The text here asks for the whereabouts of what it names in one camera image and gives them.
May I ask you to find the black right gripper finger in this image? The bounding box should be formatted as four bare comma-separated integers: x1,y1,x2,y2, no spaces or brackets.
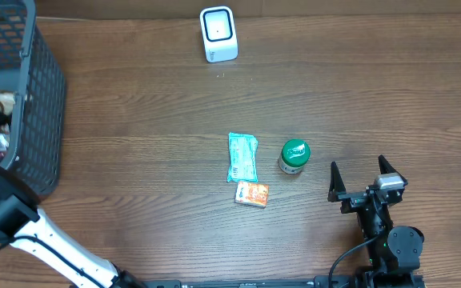
378,154,408,185
327,162,347,202

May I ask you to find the green lid jar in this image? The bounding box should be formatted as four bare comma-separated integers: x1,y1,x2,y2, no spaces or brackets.
278,139,311,174

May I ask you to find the orange small box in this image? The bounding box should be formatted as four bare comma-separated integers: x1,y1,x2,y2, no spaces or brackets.
235,181,269,208

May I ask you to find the teal tissue packet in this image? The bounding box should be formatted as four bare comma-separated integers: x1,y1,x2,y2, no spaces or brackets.
227,132,259,182

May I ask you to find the beige paper snack bag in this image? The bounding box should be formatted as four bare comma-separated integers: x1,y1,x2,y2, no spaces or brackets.
0,91,15,116

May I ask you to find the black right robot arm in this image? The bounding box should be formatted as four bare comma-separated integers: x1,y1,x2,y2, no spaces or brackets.
327,155,425,287

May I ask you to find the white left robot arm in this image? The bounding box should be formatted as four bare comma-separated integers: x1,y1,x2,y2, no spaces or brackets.
0,166,143,287

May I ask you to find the white barcode scanner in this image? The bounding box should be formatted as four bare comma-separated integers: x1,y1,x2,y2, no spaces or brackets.
199,6,239,63

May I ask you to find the grey plastic mesh basket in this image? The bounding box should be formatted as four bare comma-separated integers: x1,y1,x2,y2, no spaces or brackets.
0,0,66,197

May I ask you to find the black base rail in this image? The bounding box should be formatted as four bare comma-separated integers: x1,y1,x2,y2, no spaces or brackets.
142,274,427,288

